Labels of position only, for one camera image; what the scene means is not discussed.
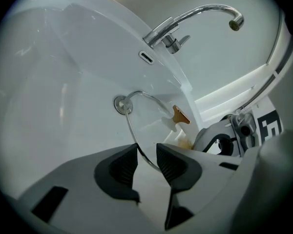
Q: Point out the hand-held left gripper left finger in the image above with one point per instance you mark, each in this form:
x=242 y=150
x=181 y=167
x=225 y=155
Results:
x=75 y=177

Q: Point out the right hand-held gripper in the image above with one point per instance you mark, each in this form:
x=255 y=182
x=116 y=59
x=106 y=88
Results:
x=249 y=122

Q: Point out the glass lid with wooden knob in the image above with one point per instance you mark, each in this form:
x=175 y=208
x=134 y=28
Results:
x=182 y=116

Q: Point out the yellow sponge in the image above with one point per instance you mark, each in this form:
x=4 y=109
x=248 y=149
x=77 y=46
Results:
x=185 y=142

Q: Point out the chrome sink drain plug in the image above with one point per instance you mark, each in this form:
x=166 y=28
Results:
x=120 y=105

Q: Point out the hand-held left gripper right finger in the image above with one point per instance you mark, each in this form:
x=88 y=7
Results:
x=210 y=179

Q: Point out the white ceramic sink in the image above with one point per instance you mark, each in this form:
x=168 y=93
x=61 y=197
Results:
x=75 y=69

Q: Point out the chrome faucet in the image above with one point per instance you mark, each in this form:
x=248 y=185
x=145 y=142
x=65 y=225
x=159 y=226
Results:
x=166 y=28

